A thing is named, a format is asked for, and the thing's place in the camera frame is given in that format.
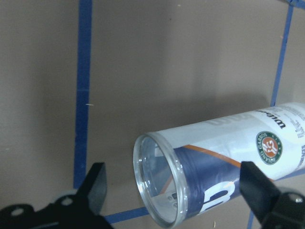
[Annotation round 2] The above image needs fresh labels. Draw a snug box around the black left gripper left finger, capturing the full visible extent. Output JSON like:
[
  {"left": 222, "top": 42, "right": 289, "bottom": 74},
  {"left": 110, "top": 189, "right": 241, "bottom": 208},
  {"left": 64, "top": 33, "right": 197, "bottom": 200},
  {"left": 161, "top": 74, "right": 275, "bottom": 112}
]
[{"left": 76, "top": 162, "right": 107, "bottom": 215}]

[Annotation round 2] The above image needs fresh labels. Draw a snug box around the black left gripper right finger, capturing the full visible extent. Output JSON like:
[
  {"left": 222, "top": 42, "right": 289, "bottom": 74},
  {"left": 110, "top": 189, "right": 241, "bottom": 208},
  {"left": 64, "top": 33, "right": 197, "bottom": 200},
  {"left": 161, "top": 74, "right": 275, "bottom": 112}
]
[{"left": 239, "top": 161, "right": 281, "bottom": 224}]

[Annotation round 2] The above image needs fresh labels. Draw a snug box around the tennis ball can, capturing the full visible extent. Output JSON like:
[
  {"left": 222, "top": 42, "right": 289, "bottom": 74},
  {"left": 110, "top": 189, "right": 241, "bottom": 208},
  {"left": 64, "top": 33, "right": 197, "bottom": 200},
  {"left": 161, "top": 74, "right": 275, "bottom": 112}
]
[{"left": 133, "top": 103, "right": 305, "bottom": 228}]

